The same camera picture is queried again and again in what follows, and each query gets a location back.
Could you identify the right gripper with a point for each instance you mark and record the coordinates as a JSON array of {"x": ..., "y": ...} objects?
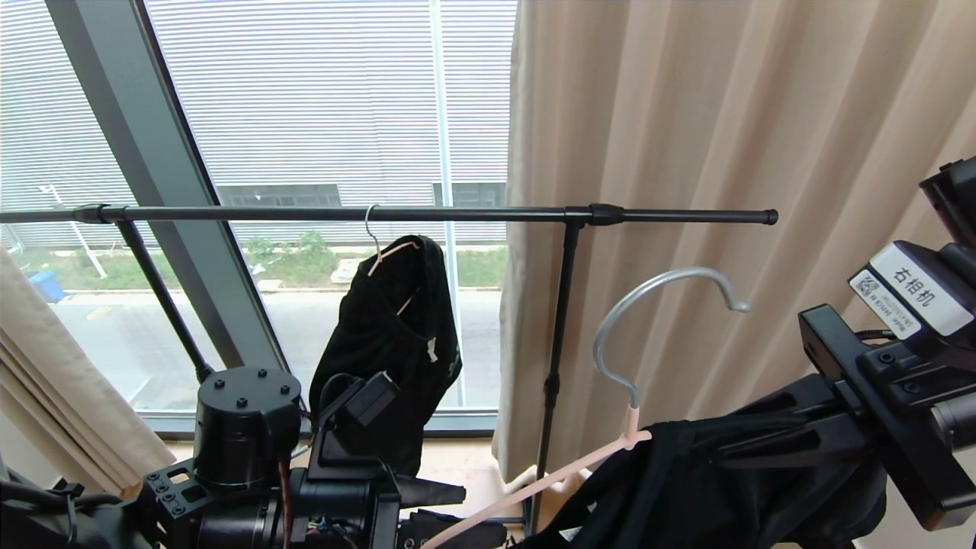
[{"x": 892, "y": 412}]

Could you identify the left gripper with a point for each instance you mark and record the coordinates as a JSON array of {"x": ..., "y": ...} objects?
[{"x": 335, "y": 511}]

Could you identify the black shirt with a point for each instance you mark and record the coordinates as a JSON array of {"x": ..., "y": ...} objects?
[{"x": 686, "y": 496}]

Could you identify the black shorts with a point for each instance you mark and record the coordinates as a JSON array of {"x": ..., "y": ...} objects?
[{"x": 381, "y": 366}]

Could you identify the pink clothes hanger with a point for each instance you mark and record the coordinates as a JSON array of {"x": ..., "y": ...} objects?
[
  {"x": 374, "y": 244},
  {"x": 610, "y": 328}
]

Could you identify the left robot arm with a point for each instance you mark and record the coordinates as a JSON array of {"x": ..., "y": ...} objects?
[{"x": 244, "y": 427}]

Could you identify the black clothes rack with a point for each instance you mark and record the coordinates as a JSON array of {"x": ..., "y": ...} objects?
[{"x": 381, "y": 214}]

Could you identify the beige curtain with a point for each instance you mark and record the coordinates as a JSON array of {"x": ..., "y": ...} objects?
[
  {"x": 61, "y": 396},
  {"x": 686, "y": 152}
]

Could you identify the window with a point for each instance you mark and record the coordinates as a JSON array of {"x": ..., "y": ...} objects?
[{"x": 152, "y": 130}]

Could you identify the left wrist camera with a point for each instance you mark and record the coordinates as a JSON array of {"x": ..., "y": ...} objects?
[{"x": 358, "y": 412}]

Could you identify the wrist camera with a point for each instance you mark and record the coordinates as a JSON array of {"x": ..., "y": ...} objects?
[
  {"x": 358, "y": 412},
  {"x": 915, "y": 293}
]

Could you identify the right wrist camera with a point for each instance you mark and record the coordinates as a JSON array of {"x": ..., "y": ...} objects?
[{"x": 915, "y": 293}]

